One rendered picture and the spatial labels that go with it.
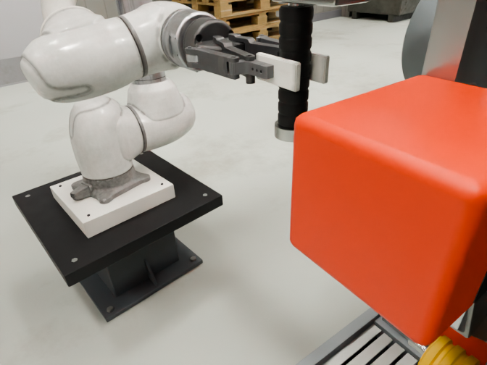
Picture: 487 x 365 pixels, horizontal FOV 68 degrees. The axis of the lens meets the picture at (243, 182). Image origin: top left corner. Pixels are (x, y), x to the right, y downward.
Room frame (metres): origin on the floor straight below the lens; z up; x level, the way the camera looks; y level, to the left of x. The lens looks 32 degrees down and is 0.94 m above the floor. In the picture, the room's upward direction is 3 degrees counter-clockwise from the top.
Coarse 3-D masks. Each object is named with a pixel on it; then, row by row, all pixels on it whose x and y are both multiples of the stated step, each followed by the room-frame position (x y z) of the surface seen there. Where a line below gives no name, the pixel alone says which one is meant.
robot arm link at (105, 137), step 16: (80, 112) 0.94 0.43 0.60; (96, 112) 0.94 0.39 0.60; (112, 112) 0.96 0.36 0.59; (128, 112) 1.01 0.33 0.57; (80, 128) 0.92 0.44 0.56; (96, 128) 0.92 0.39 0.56; (112, 128) 0.94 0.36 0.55; (128, 128) 0.97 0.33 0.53; (80, 144) 0.91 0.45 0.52; (96, 144) 0.91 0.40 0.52; (112, 144) 0.93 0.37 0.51; (128, 144) 0.96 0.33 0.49; (80, 160) 0.92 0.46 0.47; (96, 160) 0.91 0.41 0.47; (112, 160) 0.92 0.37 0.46; (128, 160) 0.97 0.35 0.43; (96, 176) 0.91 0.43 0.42; (112, 176) 0.92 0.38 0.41
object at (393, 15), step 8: (376, 0) 6.38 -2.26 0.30; (384, 0) 6.27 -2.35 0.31; (392, 0) 6.16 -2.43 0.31; (400, 0) 6.05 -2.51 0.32; (408, 0) 6.16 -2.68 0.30; (416, 0) 6.31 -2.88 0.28; (352, 8) 6.72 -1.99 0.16; (360, 8) 6.60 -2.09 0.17; (368, 8) 6.48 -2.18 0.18; (376, 8) 6.36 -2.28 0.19; (384, 8) 6.25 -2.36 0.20; (392, 8) 6.14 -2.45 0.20; (400, 8) 6.04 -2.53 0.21; (408, 8) 6.18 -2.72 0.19; (352, 16) 6.72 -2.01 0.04; (360, 16) 6.74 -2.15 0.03; (368, 16) 6.89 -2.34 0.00; (392, 16) 6.13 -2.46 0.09; (400, 16) 6.25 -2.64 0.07; (408, 16) 6.40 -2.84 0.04
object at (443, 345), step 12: (444, 336) 0.27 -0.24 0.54; (420, 348) 0.27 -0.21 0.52; (432, 348) 0.25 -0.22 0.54; (444, 348) 0.25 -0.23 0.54; (456, 348) 0.25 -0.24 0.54; (420, 360) 0.25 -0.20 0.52; (432, 360) 0.24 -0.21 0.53; (444, 360) 0.24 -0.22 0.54; (456, 360) 0.24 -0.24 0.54; (468, 360) 0.23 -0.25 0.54
